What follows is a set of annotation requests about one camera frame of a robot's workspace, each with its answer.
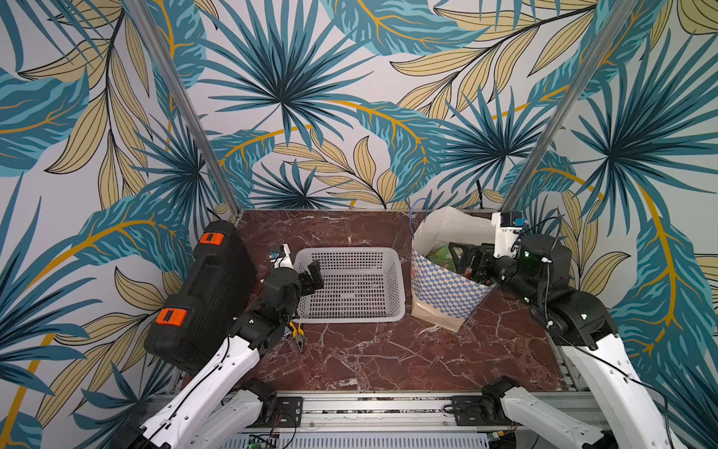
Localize red green soup packet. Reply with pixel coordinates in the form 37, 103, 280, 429
426, 245, 456, 272

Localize white blue checkered paper bag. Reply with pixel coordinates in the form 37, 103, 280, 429
411, 207, 494, 333

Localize grey plastic basket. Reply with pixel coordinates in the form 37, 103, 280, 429
295, 247, 406, 324

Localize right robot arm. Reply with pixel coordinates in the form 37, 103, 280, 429
449, 233, 684, 448

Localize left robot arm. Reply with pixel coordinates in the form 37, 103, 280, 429
110, 257, 325, 448

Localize yellow black pliers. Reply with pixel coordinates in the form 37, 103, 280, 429
289, 322, 306, 353

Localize black tool case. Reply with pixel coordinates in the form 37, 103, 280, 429
144, 220, 257, 375

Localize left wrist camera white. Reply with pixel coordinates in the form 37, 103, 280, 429
269, 243, 294, 269

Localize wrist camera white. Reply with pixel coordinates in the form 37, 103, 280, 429
269, 243, 294, 269
491, 211, 525, 258

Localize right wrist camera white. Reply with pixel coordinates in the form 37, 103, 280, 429
491, 211, 525, 258

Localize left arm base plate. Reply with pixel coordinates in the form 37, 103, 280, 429
250, 397, 304, 428

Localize aluminium front rail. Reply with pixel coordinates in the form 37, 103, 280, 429
277, 391, 521, 432

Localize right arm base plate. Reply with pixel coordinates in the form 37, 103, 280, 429
444, 396, 508, 427

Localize right aluminium corner post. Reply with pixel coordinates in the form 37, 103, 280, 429
499, 0, 638, 213

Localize aluminium corner post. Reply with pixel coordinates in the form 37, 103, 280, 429
126, 0, 242, 225
499, 0, 638, 213

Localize left aluminium corner post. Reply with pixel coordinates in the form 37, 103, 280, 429
126, 0, 242, 225

